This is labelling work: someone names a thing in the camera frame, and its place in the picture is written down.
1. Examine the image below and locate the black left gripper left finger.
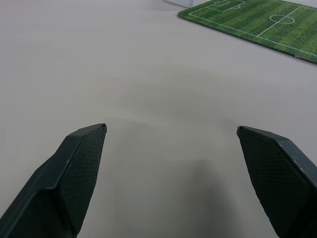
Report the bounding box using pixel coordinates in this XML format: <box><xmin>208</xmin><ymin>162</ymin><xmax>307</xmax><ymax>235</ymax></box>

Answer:
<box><xmin>0</xmin><ymin>123</ymin><xmax>107</xmax><ymax>238</ymax></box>

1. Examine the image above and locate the green soccer field mat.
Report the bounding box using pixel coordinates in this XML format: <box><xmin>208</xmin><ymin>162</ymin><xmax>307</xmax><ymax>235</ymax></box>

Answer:
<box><xmin>177</xmin><ymin>0</ymin><xmax>317</xmax><ymax>65</ymax></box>

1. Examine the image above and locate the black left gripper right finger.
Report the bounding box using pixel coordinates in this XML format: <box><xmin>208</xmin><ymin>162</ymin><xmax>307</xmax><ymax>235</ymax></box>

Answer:
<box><xmin>236</xmin><ymin>125</ymin><xmax>317</xmax><ymax>238</ymax></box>

